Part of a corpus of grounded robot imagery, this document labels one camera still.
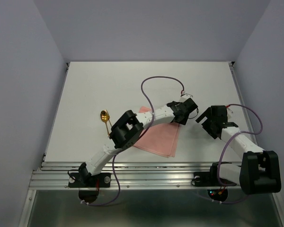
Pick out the pink satin napkin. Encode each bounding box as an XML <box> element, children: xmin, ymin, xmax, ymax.
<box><xmin>134</xmin><ymin>106</ymin><xmax>180</xmax><ymax>157</ymax></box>

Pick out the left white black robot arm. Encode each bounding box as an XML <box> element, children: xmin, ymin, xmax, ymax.
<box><xmin>78</xmin><ymin>98</ymin><xmax>198</xmax><ymax>186</ymax></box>

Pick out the gold spoon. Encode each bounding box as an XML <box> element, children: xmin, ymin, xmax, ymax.
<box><xmin>100</xmin><ymin>110</ymin><xmax>110</xmax><ymax>136</ymax></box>

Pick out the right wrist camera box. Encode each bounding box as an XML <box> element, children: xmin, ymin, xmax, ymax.
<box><xmin>210</xmin><ymin>105</ymin><xmax>234</xmax><ymax>123</ymax></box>

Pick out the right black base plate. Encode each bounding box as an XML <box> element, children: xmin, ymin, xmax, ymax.
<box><xmin>191</xmin><ymin>169</ymin><xmax>240</xmax><ymax>187</ymax></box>

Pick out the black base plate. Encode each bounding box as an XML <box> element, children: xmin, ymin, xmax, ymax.
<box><xmin>68</xmin><ymin>172</ymin><xmax>111</xmax><ymax>188</ymax></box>
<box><xmin>191</xmin><ymin>169</ymin><xmax>240</xmax><ymax>187</ymax></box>

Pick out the aluminium frame rail front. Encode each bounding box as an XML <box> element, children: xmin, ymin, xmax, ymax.
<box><xmin>28</xmin><ymin>161</ymin><xmax>280</xmax><ymax>190</ymax></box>

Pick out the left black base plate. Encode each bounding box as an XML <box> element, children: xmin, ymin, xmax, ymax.
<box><xmin>68</xmin><ymin>172</ymin><xmax>111</xmax><ymax>188</ymax></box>

